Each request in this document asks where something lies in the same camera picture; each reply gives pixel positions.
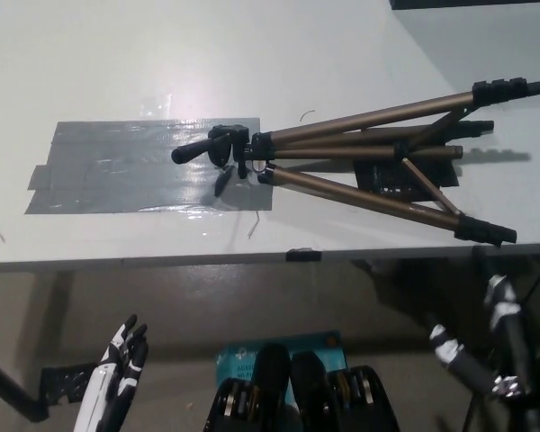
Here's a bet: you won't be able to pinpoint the robot right hand white black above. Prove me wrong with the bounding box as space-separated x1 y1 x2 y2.
427 272 540 406

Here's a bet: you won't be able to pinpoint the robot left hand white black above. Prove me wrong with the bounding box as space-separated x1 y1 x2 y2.
74 313 149 432

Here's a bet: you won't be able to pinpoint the bronze and black camera tripod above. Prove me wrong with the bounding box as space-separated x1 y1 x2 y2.
170 78 540 248

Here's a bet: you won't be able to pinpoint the black robot torso blocks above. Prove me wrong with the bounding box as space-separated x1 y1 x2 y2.
202 342 400 432

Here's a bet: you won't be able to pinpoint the black tape patch on floor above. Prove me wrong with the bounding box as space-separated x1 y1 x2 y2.
40 359 99 402

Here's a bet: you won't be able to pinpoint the black table leg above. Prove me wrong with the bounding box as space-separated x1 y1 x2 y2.
0 350 50 420

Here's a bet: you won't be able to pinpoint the teal router box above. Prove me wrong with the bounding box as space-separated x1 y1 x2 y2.
214 330 348 409

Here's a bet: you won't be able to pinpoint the black tape patch on table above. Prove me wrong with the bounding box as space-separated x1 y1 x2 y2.
353 152 461 200

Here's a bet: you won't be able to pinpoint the clear tape patch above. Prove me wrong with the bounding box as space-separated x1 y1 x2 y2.
137 89 175 119

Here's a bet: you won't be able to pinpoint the grey duct tape patch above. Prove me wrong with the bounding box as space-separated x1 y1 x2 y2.
22 117 275 215

